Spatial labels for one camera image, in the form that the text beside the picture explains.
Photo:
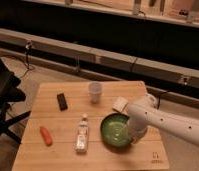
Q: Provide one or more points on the green ceramic bowl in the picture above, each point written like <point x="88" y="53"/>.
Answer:
<point x="114" y="132"/>

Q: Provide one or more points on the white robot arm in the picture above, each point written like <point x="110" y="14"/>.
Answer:
<point x="143" y="113"/>

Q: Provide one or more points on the translucent plastic cup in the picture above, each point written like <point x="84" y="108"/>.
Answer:
<point x="95" y="91"/>

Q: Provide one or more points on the white sponge block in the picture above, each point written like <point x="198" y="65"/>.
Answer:
<point x="120" y="104"/>

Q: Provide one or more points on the black rectangular block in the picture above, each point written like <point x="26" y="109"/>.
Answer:
<point x="62" y="102"/>

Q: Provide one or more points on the clear plastic bottle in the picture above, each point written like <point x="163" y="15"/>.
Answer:
<point x="82" y="135"/>

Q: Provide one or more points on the orange carrot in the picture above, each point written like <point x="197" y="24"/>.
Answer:
<point x="46" y="136"/>

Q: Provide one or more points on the black chair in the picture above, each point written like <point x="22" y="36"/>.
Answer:
<point x="9" y="92"/>

